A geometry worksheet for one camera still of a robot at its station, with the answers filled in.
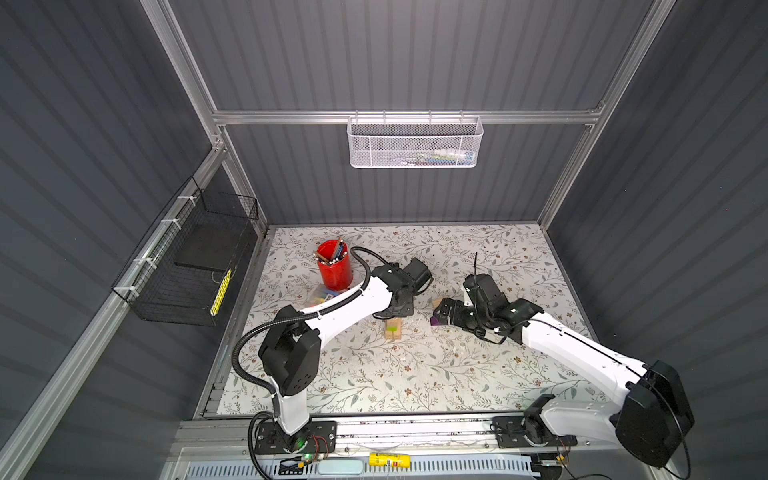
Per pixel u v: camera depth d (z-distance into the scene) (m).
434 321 0.92
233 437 0.75
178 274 0.72
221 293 0.69
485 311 0.62
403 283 0.60
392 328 0.89
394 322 0.93
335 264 0.90
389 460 0.69
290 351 0.46
